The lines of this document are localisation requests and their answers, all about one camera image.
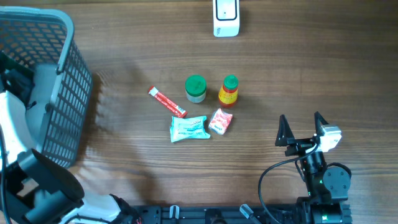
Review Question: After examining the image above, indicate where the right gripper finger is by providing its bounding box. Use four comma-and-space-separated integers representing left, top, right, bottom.
314, 111, 328, 136
275, 114, 295, 146

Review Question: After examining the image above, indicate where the red white snack packet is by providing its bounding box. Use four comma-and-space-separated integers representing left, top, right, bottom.
208, 108, 233, 135

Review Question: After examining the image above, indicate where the red sauce bottle green cap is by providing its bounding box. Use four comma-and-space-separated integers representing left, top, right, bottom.
218, 75, 239, 108

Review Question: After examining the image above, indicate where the teal tissue packet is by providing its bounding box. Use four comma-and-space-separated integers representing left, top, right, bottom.
170, 116, 210, 142

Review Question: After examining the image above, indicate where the clear jar green lid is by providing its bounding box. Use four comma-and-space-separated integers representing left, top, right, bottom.
185, 75, 207, 103

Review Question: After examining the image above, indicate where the red stick packet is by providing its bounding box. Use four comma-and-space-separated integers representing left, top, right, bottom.
148, 86, 187, 118

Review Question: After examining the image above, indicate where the dark green box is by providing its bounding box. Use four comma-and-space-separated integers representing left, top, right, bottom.
1, 51, 34, 79

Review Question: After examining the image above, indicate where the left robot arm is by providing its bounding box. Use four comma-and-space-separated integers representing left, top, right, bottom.
1, 64, 140, 223

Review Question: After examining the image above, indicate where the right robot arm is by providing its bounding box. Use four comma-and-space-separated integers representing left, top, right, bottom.
275, 112, 353, 224

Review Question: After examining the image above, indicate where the white barcode scanner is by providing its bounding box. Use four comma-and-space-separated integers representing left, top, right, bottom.
213, 0, 240, 37

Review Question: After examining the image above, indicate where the grey plastic shopping basket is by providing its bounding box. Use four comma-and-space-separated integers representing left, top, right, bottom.
1, 6, 93, 167

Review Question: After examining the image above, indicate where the black right camera cable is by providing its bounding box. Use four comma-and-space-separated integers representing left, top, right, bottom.
257, 142, 321, 224

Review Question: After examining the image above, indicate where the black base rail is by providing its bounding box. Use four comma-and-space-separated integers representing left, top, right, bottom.
134, 203, 353, 224

